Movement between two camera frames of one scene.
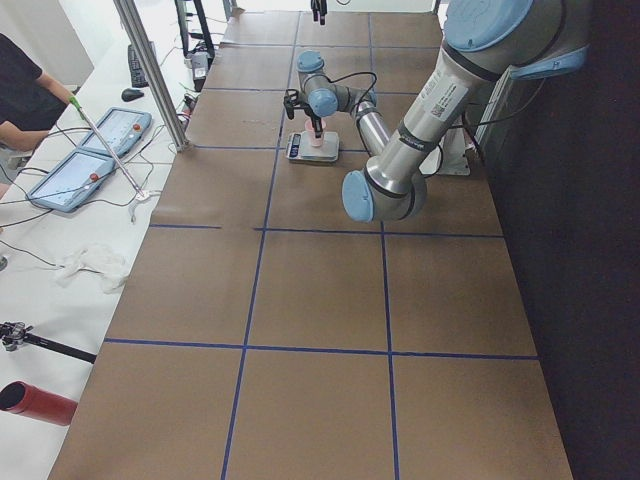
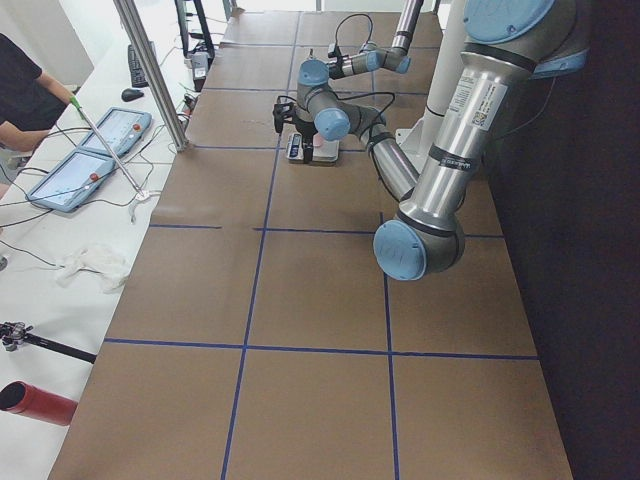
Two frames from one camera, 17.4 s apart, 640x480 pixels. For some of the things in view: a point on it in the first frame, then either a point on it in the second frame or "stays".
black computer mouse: x=129 y=94 stays
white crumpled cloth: x=107 y=263 stays
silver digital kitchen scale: x=315 y=146 stays
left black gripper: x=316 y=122 -> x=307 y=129
